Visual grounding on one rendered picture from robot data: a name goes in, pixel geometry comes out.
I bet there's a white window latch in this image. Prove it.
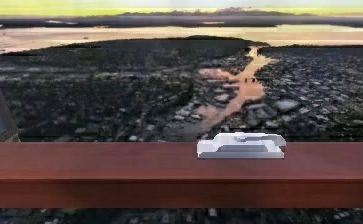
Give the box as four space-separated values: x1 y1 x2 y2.
196 131 287 160

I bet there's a red-brown wooden window frame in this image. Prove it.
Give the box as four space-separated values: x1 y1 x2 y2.
0 141 363 210

